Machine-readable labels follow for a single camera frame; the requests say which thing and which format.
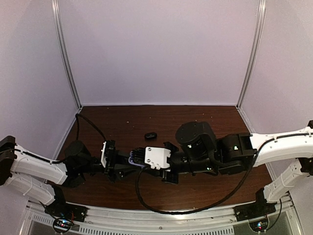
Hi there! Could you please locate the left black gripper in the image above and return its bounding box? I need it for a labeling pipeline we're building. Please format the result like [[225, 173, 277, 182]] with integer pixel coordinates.
[[79, 147, 141, 184]]

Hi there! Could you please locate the blue oval case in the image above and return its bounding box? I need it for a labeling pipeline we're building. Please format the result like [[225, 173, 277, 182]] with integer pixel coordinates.
[[128, 157, 144, 168]]

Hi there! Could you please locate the black earbud charging case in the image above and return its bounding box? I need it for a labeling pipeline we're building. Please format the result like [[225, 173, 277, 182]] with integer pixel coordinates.
[[144, 132, 157, 141]]

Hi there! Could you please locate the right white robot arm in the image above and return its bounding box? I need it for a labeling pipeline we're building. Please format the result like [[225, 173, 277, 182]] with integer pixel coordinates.
[[155, 121, 313, 216]]

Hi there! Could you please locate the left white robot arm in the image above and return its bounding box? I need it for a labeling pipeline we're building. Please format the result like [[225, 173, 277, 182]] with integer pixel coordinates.
[[0, 136, 139, 217]]

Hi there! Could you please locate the left circuit board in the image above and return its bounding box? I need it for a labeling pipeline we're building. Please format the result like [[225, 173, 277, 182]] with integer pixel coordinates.
[[52, 218, 74, 233]]

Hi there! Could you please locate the circuit board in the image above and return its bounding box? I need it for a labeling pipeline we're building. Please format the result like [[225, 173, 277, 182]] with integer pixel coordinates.
[[249, 219, 269, 233], [52, 218, 74, 233]]

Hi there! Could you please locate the right circuit board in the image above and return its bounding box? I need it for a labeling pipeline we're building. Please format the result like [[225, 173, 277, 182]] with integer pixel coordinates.
[[249, 219, 269, 233]]

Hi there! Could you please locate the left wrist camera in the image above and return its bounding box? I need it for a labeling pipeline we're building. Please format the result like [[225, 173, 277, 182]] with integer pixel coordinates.
[[100, 140, 115, 168]]

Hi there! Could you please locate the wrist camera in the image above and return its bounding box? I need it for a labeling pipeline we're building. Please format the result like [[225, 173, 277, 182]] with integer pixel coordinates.
[[100, 140, 115, 168], [130, 146, 171, 170]]

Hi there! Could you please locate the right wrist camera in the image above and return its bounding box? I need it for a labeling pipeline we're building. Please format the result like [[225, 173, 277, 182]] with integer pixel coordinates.
[[130, 146, 171, 170]]

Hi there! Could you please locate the right black camera cable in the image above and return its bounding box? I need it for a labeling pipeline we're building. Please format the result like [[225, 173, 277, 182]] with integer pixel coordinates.
[[135, 141, 264, 215]]

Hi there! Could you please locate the black camera cable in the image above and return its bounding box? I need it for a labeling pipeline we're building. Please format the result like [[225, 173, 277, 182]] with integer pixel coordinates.
[[51, 114, 107, 165], [135, 141, 264, 215]]

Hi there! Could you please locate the front aluminium rail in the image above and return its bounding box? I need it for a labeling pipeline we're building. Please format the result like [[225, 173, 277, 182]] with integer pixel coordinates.
[[17, 194, 304, 235]]

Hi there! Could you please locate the left black camera cable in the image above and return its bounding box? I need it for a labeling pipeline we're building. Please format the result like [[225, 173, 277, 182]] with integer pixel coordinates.
[[51, 114, 107, 165]]

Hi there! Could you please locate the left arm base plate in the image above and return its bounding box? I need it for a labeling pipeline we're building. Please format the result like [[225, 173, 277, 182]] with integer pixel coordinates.
[[45, 202, 88, 222]]

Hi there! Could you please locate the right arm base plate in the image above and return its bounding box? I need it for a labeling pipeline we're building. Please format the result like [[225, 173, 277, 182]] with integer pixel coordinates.
[[234, 203, 276, 222]]

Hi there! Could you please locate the left aluminium frame post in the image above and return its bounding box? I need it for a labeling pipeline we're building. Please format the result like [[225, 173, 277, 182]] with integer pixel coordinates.
[[51, 0, 82, 110]]

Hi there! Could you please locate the aluminium frame post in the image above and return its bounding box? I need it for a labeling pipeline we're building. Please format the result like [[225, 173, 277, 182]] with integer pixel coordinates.
[[236, 0, 267, 110], [51, 0, 82, 110]]

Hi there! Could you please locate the right aluminium frame post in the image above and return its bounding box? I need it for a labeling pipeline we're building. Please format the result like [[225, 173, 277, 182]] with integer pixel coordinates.
[[236, 0, 267, 110]]

